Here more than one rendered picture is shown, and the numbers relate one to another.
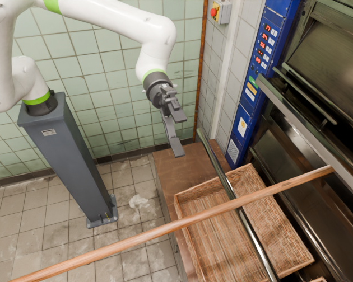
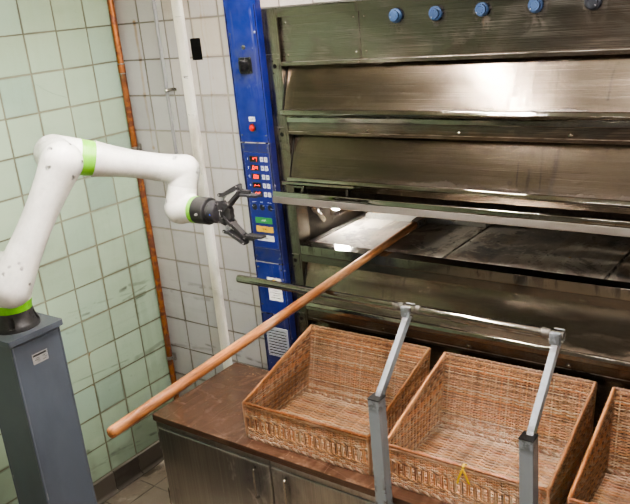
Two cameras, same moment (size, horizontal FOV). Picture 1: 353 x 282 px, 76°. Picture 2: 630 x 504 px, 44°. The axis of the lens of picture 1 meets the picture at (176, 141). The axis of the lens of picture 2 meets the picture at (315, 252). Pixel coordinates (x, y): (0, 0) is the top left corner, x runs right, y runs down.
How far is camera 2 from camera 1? 2.05 m
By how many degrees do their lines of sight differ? 42
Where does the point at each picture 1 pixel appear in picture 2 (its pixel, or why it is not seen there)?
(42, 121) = (38, 332)
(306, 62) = (306, 168)
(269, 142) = (317, 278)
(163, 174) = (197, 422)
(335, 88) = (339, 172)
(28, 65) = not seen: hidden behind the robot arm
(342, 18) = (313, 126)
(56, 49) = not seen: outside the picture
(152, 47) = (185, 178)
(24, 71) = not seen: hidden behind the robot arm
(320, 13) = (295, 129)
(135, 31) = (168, 168)
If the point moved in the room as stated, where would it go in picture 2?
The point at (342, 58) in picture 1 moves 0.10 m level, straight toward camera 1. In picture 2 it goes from (330, 151) to (330, 156)
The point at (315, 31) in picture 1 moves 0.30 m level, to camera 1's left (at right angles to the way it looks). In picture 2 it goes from (299, 144) to (234, 159)
